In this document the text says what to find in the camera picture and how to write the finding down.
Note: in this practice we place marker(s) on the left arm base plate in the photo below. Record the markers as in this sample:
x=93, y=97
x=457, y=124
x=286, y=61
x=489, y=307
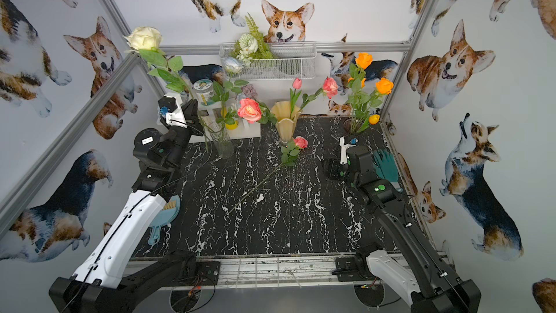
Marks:
x=207, y=273

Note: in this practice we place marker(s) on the white tiered shelf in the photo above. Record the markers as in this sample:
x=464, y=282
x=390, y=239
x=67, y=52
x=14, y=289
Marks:
x=212, y=115

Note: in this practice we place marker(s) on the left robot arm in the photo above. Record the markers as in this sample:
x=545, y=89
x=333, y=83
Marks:
x=99, y=284

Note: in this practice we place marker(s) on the dark red glass vase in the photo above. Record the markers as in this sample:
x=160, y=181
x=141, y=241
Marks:
x=351, y=127

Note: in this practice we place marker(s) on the teal rubber glove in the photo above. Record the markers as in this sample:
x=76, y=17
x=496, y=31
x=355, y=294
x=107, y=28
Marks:
x=386, y=168

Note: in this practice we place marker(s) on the orange tulip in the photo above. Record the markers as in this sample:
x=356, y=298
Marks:
x=373, y=120

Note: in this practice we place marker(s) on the yellow bottle under shelf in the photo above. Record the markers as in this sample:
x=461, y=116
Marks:
x=229, y=118

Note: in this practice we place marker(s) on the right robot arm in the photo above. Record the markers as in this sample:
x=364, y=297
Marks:
x=427, y=283

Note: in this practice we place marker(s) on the green fern white flower bouquet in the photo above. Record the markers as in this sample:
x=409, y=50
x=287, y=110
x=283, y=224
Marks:
x=251, y=46

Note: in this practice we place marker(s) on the pink tulip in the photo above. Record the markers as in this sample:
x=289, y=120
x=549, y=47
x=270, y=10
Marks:
x=294, y=94

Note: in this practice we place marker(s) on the yellow fluted vase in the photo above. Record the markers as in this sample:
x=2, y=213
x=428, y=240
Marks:
x=286, y=119

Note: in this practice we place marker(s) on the small purple flower pot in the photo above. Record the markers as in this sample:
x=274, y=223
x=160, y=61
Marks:
x=249, y=91

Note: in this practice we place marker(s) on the pink rose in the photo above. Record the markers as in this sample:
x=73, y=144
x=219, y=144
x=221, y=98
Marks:
x=290, y=155
x=328, y=89
x=256, y=112

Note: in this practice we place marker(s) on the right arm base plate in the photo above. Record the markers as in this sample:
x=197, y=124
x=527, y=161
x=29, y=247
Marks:
x=352, y=269

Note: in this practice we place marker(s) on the white wire wall basket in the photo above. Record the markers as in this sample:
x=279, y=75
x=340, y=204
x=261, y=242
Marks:
x=292, y=60

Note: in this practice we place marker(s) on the clear ribbed glass vase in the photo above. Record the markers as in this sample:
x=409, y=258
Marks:
x=221, y=139

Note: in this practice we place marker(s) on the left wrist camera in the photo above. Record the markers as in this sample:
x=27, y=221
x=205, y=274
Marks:
x=170, y=111

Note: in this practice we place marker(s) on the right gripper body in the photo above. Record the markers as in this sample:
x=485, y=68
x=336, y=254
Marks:
x=349, y=170

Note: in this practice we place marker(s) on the clear jar green lid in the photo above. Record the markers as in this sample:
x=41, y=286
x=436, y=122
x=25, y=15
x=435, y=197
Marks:
x=204, y=91

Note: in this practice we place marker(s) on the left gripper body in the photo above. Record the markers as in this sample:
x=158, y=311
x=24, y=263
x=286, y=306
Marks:
x=191, y=117

